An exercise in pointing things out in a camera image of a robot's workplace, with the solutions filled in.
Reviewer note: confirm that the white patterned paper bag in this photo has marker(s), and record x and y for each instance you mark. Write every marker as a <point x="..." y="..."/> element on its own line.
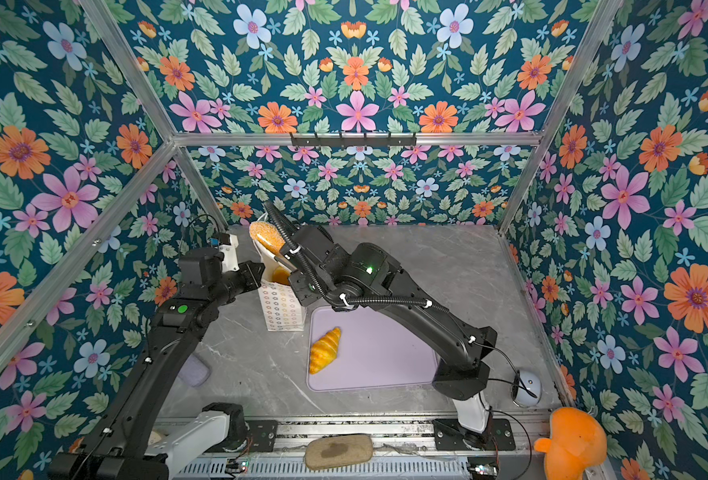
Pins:
<point x="281" y="309"/>

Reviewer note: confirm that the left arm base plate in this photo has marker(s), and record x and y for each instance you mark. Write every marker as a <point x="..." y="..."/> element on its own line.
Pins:
<point x="255" y="436"/>

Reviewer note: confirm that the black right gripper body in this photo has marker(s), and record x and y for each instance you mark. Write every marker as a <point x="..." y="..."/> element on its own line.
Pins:
<point x="307" y="291"/>

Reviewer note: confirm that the round sesame bun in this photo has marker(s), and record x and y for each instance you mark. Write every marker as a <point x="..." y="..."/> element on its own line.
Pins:
<point x="268" y="236"/>

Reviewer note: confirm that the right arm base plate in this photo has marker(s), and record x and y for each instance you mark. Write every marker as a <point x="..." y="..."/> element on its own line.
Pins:
<point x="449" y="435"/>

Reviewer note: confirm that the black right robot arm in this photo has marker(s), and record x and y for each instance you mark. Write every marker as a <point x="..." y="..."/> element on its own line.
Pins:
<point x="369" y="277"/>

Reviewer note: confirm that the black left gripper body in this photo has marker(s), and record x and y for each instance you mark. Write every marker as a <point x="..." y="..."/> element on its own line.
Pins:
<point x="244" y="279"/>

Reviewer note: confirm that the lilac silicone mat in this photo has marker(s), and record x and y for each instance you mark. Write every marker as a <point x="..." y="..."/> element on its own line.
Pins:
<point x="374" y="352"/>

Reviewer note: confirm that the black hook rail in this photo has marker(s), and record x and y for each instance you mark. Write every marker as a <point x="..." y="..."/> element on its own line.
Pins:
<point x="341" y="140"/>

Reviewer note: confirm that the brown stone-like sponge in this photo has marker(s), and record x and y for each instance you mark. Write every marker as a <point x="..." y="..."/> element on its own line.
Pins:
<point x="338" y="451"/>

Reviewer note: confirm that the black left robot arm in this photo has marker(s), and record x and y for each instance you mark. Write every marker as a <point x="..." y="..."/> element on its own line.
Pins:
<point x="116" y="448"/>

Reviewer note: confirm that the small ridged shell bread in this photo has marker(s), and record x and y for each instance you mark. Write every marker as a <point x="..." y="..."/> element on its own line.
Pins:
<point x="281" y="276"/>

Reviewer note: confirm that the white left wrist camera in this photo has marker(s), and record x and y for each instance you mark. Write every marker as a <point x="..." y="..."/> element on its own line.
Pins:
<point x="228" y="248"/>

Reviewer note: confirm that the golden croissant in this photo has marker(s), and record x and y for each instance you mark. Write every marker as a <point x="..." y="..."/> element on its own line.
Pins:
<point x="324" y="351"/>

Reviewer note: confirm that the white handled tongs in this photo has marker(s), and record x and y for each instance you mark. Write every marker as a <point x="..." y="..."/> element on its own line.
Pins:
<point x="271" y="259"/>

